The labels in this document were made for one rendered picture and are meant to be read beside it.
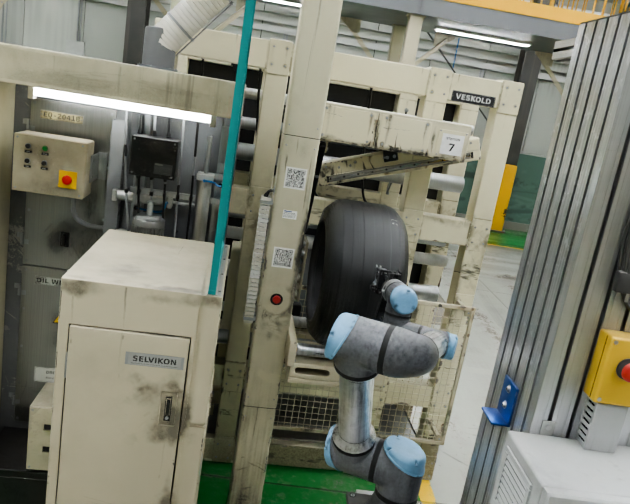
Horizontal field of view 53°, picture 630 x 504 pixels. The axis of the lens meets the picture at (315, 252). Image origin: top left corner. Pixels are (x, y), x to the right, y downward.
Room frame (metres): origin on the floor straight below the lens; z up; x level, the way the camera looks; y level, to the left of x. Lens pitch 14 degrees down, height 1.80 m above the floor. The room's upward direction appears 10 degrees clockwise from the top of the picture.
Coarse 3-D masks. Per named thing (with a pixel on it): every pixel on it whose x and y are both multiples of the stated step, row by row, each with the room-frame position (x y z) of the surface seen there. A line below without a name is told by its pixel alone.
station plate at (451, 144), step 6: (444, 138) 2.54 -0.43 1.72; (450, 138) 2.54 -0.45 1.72; (456, 138) 2.54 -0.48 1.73; (462, 138) 2.54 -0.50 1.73; (444, 144) 2.54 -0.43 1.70; (450, 144) 2.54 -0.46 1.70; (456, 144) 2.54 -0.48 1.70; (462, 144) 2.55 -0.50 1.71; (444, 150) 2.54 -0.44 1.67; (450, 150) 2.54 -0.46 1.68; (456, 150) 2.54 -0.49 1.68
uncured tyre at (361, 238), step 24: (336, 216) 2.20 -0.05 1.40; (360, 216) 2.19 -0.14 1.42; (384, 216) 2.22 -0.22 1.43; (336, 240) 2.11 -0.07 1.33; (360, 240) 2.11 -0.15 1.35; (384, 240) 2.13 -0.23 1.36; (312, 264) 2.49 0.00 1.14; (336, 264) 2.06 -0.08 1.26; (360, 264) 2.06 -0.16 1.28; (384, 264) 2.08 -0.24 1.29; (408, 264) 2.13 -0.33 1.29; (312, 288) 2.45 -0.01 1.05; (336, 288) 2.04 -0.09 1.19; (360, 288) 2.04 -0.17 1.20; (312, 312) 2.35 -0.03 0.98; (336, 312) 2.04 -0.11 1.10; (360, 312) 2.05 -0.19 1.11; (312, 336) 2.21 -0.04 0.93
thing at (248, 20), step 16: (240, 48) 1.52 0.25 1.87; (240, 64) 1.52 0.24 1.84; (240, 80) 1.52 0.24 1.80; (240, 96) 1.52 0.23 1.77; (240, 112) 2.06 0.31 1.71; (224, 176) 1.52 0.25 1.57; (224, 192) 1.52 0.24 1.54; (224, 208) 1.52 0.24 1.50; (224, 224) 1.52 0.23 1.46; (224, 240) 2.06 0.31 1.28
